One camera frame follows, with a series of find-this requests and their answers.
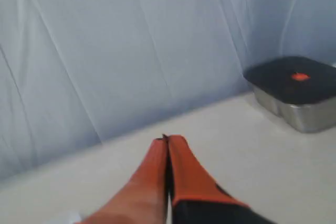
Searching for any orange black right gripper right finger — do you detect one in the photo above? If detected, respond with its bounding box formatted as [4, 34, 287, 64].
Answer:
[167, 135, 271, 223]

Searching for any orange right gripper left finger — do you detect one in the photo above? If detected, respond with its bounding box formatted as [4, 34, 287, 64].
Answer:
[80, 138, 168, 224]

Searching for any white backdrop curtain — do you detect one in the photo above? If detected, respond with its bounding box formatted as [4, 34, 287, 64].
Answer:
[1, 0, 335, 180]

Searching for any steel container with black lid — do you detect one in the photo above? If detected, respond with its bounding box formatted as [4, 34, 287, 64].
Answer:
[244, 56, 335, 133]

